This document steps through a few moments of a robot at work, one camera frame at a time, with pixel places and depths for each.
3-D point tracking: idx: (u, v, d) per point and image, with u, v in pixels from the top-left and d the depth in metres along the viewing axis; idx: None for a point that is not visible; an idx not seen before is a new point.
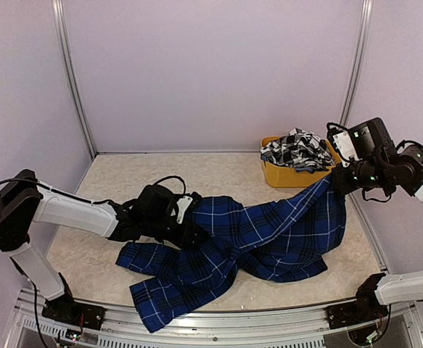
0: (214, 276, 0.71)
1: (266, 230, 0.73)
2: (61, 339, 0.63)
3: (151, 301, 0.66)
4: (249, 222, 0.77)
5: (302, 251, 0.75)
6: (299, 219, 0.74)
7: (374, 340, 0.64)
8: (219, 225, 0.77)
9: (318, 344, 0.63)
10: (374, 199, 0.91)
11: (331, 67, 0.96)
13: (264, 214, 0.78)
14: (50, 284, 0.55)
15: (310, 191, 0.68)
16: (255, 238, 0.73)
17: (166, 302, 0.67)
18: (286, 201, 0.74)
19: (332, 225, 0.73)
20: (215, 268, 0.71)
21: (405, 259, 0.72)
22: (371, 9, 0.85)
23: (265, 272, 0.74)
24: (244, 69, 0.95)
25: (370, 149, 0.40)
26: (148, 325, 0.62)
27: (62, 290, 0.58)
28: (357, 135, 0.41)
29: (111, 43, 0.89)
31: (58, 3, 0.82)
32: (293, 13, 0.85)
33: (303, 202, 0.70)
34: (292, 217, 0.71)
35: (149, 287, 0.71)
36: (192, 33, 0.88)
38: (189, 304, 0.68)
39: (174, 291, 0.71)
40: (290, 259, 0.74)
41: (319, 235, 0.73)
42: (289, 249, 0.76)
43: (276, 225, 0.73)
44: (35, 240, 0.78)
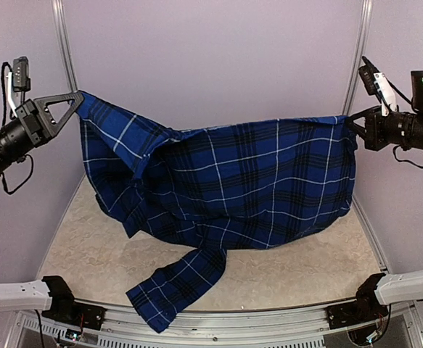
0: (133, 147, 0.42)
1: (228, 155, 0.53)
2: (61, 339, 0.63)
3: (151, 303, 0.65)
4: (216, 180, 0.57)
5: (292, 199, 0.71)
6: (284, 164, 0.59)
7: (374, 340, 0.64)
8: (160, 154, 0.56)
9: (318, 344, 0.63)
10: (374, 198, 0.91)
11: (332, 67, 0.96)
13: (242, 170, 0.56)
14: (36, 302, 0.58)
15: (315, 119, 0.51)
16: (206, 162, 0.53)
17: (167, 299, 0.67)
18: (275, 137, 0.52)
19: (334, 176, 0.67)
20: (116, 143, 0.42)
21: (406, 259, 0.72)
22: (371, 9, 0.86)
23: (260, 243, 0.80)
24: (244, 68, 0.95)
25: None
26: (154, 325, 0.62)
27: (49, 296, 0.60)
28: None
29: (110, 42, 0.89)
31: (58, 3, 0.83)
32: (293, 12, 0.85)
33: (298, 141, 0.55)
34: (278, 161, 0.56)
35: (146, 288, 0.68)
36: (192, 33, 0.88)
38: (189, 298, 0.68)
39: (170, 286, 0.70)
40: (280, 222, 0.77)
41: (311, 182, 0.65)
42: (274, 196, 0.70)
43: (242, 151, 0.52)
44: (35, 240, 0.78)
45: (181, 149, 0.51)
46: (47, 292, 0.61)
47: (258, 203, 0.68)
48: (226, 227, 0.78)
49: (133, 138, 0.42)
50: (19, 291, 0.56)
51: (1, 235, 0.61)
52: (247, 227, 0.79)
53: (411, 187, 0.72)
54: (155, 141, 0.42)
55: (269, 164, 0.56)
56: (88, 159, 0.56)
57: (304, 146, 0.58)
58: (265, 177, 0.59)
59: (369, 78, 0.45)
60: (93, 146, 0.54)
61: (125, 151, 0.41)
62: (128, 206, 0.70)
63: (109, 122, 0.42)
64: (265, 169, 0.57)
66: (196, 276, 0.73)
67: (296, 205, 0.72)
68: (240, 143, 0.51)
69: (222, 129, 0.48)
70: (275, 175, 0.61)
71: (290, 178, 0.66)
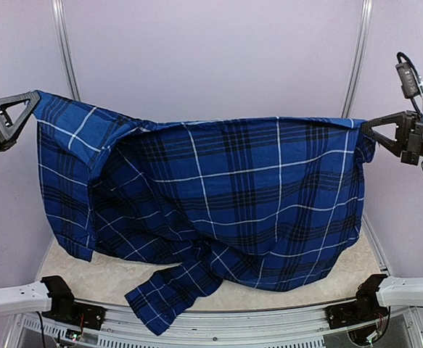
0: (80, 148, 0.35)
1: (215, 167, 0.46)
2: (61, 339, 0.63)
3: (150, 306, 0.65)
4: (202, 196, 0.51)
5: (290, 235, 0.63)
6: (289, 185, 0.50)
7: (374, 340, 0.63)
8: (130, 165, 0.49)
9: (319, 344, 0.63)
10: (372, 197, 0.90)
11: (332, 67, 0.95)
13: (233, 188, 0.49)
14: (35, 303, 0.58)
15: (326, 119, 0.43)
16: (189, 171, 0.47)
17: (165, 302, 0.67)
18: (277, 145, 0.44)
19: (342, 198, 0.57)
20: (72, 139, 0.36)
21: (406, 259, 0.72)
22: (371, 9, 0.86)
23: (249, 281, 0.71)
24: (244, 68, 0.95)
25: None
26: (153, 328, 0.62)
27: (48, 298, 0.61)
28: None
29: (110, 43, 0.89)
31: (58, 3, 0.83)
32: (292, 13, 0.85)
33: (309, 154, 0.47)
34: (281, 181, 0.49)
35: (144, 291, 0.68)
36: (191, 33, 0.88)
38: (186, 301, 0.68)
39: (168, 289, 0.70)
40: (272, 265, 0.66)
41: (318, 209, 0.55)
42: (276, 230, 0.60)
43: (233, 162, 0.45)
44: (36, 240, 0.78)
45: (154, 154, 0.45)
46: (46, 293, 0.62)
47: (257, 241, 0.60)
48: (219, 255, 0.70)
49: (90, 132, 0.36)
50: (18, 293, 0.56)
51: (1, 235, 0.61)
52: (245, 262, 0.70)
53: (411, 187, 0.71)
54: (119, 129, 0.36)
55: (270, 181, 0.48)
56: (43, 164, 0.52)
57: (315, 162, 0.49)
58: (265, 204, 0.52)
59: (411, 80, 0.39)
60: (48, 154, 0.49)
61: (81, 146, 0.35)
62: (71, 233, 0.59)
63: (64, 117, 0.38)
64: (263, 186, 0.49)
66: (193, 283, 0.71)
67: (295, 244, 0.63)
68: (229, 148, 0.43)
69: (204, 124, 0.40)
70: (278, 201, 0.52)
71: (295, 206, 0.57)
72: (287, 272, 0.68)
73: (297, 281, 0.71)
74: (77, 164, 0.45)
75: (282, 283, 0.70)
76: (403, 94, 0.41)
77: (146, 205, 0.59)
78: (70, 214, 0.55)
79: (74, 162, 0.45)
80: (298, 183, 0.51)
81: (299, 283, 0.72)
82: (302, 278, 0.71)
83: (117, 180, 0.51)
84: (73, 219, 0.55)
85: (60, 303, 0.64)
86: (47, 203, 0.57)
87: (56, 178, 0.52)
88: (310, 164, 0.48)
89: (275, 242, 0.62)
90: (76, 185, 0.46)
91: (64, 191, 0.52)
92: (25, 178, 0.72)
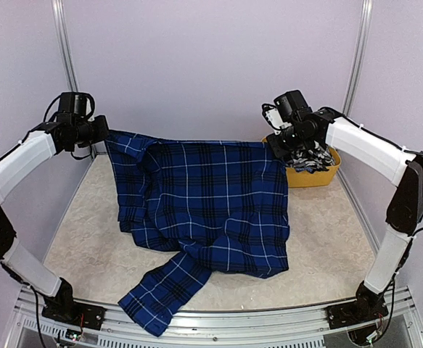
0: (131, 146, 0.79)
1: (194, 161, 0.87)
2: (61, 339, 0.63)
3: (145, 309, 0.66)
4: (185, 176, 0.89)
5: (242, 208, 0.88)
6: (233, 176, 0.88)
7: (374, 340, 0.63)
8: (154, 159, 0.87)
9: (319, 344, 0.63)
10: (370, 193, 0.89)
11: (331, 67, 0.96)
13: (202, 173, 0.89)
14: (47, 287, 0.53)
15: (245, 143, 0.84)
16: (181, 163, 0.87)
17: (159, 303, 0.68)
18: (224, 154, 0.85)
19: (269, 189, 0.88)
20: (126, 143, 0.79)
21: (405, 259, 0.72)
22: (371, 9, 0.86)
23: (220, 263, 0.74)
24: (244, 69, 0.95)
25: (288, 112, 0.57)
26: (152, 330, 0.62)
27: (57, 278, 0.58)
28: (279, 102, 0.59)
29: (110, 43, 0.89)
31: (58, 3, 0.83)
32: (292, 12, 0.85)
33: (241, 159, 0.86)
34: (228, 172, 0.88)
35: (137, 295, 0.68)
36: (192, 33, 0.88)
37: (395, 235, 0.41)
38: (181, 298, 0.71)
39: (162, 290, 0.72)
40: (234, 228, 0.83)
41: (257, 193, 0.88)
42: (230, 212, 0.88)
43: (202, 160, 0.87)
44: (37, 239, 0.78)
45: (166, 151, 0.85)
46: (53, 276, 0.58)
47: (215, 214, 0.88)
48: (187, 244, 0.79)
49: (134, 143, 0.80)
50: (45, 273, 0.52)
51: None
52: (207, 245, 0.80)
53: None
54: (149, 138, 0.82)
55: (220, 173, 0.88)
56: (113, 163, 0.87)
57: (246, 165, 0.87)
58: (220, 185, 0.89)
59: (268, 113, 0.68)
60: (116, 157, 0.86)
61: (133, 147, 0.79)
62: (133, 202, 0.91)
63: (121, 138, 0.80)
64: (218, 176, 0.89)
66: (186, 276, 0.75)
67: (247, 212, 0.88)
68: (200, 150, 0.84)
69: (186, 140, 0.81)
70: (226, 186, 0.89)
71: (239, 195, 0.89)
72: (244, 238, 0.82)
73: (261, 262, 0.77)
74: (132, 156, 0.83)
75: (248, 256, 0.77)
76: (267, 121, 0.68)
77: (157, 191, 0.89)
78: (128, 187, 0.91)
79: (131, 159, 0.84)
80: (239, 176, 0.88)
81: (265, 265, 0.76)
82: (262, 257, 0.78)
83: (149, 167, 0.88)
84: (133, 196, 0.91)
85: (64, 296, 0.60)
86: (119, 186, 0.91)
87: (120, 164, 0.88)
88: (243, 165, 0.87)
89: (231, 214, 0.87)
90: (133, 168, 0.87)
91: (128, 173, 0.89)
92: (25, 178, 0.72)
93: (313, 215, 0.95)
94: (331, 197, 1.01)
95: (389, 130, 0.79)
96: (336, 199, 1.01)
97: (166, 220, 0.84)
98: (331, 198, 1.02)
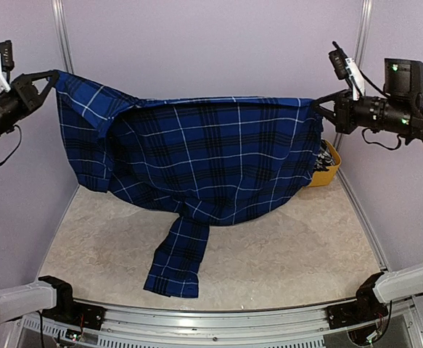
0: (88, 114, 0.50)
1: (191, 122, 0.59)
2: (61, 339, 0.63)
3: (171, 280, 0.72)
4: (182, 141, 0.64)
5: (257, 175, 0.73)
6: (250, 137, 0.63)
7: (374, 340, 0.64)
8: (126, 125, 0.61)
9: (318, 344, 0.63)
10: (374, 193, 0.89)
11: (331, 67, 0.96)
13: (205, 135, 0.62)
14: (46, 290, 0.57)
15: (275, 101, 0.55)
16: (173, 126, 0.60)
17: (181, 270, 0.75)
18: (236, 111, 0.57)
19: (296, 148, 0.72)
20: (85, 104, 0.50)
21: (406, 258, 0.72)
22: (371, 9, 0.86)
23: (227, 220, 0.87)
24: (244, 68, 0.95)
25: (404, 90, 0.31)
26: (187, 294, 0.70)
27: (53, 287, 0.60)
28: (395, 68, 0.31)
29: (109, 43, 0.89)
31: (58, 3, 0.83)
32: (292, 12, 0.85)
33: (263, 117, 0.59)
34: (240, 133, 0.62)
35: (158, 274, 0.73)
36: (191, 32, 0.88)
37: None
38: (195, 259, 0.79)
39: (176, 259, 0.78)
40: (246, 196, 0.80)
41: (278, 159, 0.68)
42: (241, 170, 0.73)
43: (206, 120, 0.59)
44: (35, 239, 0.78)
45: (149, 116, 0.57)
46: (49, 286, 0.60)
47: (225, 174, 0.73)
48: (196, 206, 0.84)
49: (98, 105, 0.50)
50: (29, 288, 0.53)
51: (0, 234, 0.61)
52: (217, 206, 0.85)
53: (406, 186, 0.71)
54: (120, 106, 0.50)
55: (231, 133, 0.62)
56: (64, 123, 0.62)
57: (270, 123, 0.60)
58: (230, 146, 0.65)
59: (342, 63, 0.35)
60: (67, 114, 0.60)
61: (91, 116, 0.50)
62: (91, 170, 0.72)
63: (78, 93, 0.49)
64: (228, 138, 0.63)
66: (190, 240, 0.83)
67: (260, 181, 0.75)
68: (202, 112, 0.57)
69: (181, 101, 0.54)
70: (240, 148, 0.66)
71: (257, 155, 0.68)
72: (254, 200, 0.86)
73: (263, 206, 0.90)
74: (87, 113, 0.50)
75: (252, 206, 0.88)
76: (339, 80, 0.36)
77: (136, 155, 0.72)
78: (88, 154, 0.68)
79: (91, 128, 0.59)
80: (257, 136, 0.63)
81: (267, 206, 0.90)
82: (266, 201, 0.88)
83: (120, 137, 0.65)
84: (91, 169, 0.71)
85: (64, 296, 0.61)
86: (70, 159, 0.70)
87: (72, 132, 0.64)
88: (264, 124, 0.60)
89: (239, 181, 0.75)
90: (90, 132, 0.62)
91: (83, 140, 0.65)
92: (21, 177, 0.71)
93: (313, 215, 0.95)
94: (332, 197, 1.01)
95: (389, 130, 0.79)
96: (336, 199, 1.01)
97: (167, 185, 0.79)
98: (331, 198, 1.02)
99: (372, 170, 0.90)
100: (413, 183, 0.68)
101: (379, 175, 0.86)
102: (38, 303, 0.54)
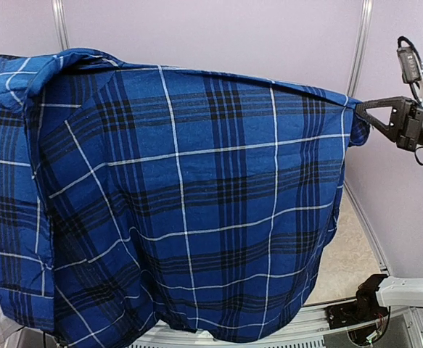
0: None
1: (196, 138, 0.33)
2: (61, 338, 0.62)
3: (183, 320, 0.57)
4: (175, 181, 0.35)
5: (297, 247, 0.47)
6: (289, 176, 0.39)
7: (374, 340, 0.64)
8: (86, 161, 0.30)
9: (318, 344, 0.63)
10: (374, 192, 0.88)
11: (331, 67, 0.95)
13: (216, 176, 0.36)
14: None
15: (321, 90, 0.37)
16: (162, 144, 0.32)
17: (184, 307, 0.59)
18: (272, 116, 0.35)
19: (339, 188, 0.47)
20: (12, 72, 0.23)
21: (407, 258, 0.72)
22: (371, 9, 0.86)
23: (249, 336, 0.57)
24: (244, 68, 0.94)
25: None
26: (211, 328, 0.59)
27: None
28: None
29: (109, 42, 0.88)
31: (57, 2, 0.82)
32: (292, 12, 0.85)
33: (305, 133, 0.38)
34: (278, 168, 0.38)
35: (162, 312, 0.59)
36: (191, 33, 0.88)
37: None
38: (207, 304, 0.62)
39: None
40: (277, 292, 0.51)
41: (325, 207, 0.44)
42: (268, 248, 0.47)
43: (222, 136, 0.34)
44: None
45: (119, 112, 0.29)
46: None
47: (245, 260, 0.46)
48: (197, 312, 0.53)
49: (35, 61, 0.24)
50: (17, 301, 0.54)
51: None
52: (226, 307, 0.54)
53: (407, 184, 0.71)
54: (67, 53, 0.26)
55: (268, 167, 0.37)
56: None
57: (313, 142, 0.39)
58: (258, 199, 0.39)
59: (413, 65, 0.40)
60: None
61: (24, 77, 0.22)
62: (18, 280, 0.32)
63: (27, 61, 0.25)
64: (257, 177, 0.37)
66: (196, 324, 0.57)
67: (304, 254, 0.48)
68: (217, 116, 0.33)
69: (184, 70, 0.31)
70: (273, 197, 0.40)
71: (293, 211, 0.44)
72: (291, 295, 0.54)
73: (296, 305, 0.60)
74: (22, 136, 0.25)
75: (284, 311, 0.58)
76: (405, 81, 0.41)
77: (103, 230, 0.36)
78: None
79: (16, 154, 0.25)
80: (299, 172, 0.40)
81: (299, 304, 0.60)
82: (300, 298, 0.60)
83: (59, 179, 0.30)
84: (19, 245, 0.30)
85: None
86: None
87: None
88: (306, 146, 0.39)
89: (270, 262, 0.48)
90: (19, 169, 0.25)
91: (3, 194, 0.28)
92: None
93: None
94: None
95: None
96: None
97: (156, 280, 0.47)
98: None
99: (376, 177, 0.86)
100: (408, 186, 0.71)
101: (376, 182, 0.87)
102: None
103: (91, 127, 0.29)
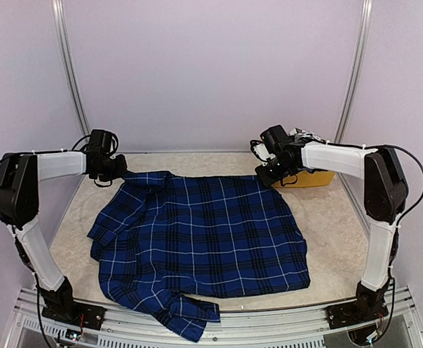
0: (141, 176, 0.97)
1: (196, 199, 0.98)
2: (61, 339, 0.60)
3: (184, 301, 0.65)
4: (188, 209, 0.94)
5: (246, 235, 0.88)
6: (232, 209, 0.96)
7: (374, 341, 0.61)
8: (157, 201, 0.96)
9: (319, 344, 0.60)
10: None
11: (331, 68, 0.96)
13: (203, 208, 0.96)
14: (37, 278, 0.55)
15: (241, 177, 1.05)
16: (185, 201, 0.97)
17: (177, 289, 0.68)
18: (221, 190, 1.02)
19: (276, 222, 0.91)
20: (146, 174, 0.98)
21: (408, 259, 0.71)
22: (371, 9, 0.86)
23: (236, 290, 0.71)
24: (243, 69, 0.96)
25: (272, 144, 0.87)
26: (208, 312, 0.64)
27: (62, 277, 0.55)
28: (265, 137, 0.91)
29: (109, 43, 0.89)
31: (59, 3, 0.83)
32: (292, 12, 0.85)
33: (237, 193, 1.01)
34: (226, 205, 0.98)
35: (154, 289, 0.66)
36: (191, 32, 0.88)
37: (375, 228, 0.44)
38: (215, 288, 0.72)
39: (188, 280, 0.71)
40: (244, 259, 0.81)
41: (257, 220, 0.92)
42: (232, 238, 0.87)
43: (204, 197, 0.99)
44: None
45: (171, 190, 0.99)
46: (59, 276, 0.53)
47: (219, 239, 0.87)
48: (196, 278, 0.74)
49: (152, 172, 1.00)
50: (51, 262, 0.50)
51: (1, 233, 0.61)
52: (213, 275, 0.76)
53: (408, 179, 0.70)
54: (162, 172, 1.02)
55: (221, 206, 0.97)
56: (121, 191, 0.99)
57: (243, 197, 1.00)
58: (221, 217, 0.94)
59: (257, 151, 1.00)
60: (123, 193, 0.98)
61: (156, 175, 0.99)
62: (107, 225, 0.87)
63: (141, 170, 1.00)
64: (218, 210, 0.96)
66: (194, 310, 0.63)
67: (250, 239, 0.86)
68: (200, 183, 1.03)
69: (191, 178, 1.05)
70: (226, 217, 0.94)
71: (241, 222, 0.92)
72: (258, 264, 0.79)
73: (278, 281, 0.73)
74: (141, 193, 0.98)
75: (263, 280, 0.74)
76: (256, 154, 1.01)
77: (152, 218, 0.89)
78: (119, 214, 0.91)
79: (138, 192, 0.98)
80: (237, 207, 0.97)
81: (284, 283, 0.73)
82: (279, 275, 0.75)
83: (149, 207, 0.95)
84: (117, 213, 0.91)
85: (64, 296, 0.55)
86: (101, 214, 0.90)
87: (124, 196, 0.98)
88: (240, 199, 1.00)
89: (233, 251, 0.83)
90: (139, 196, 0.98)
91: (124, 204, 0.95)
92: (58, 200, 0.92)
93: (312, 215, 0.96)
94: None
95: (388, 130, 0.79)
96: (337, 199, 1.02)
97: (167, 245, 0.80)
98: (331, 198, 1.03)
99: (350, 183, 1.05)
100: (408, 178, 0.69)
101: None
102: (39, 272, 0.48)
103: (160, 189, 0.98)
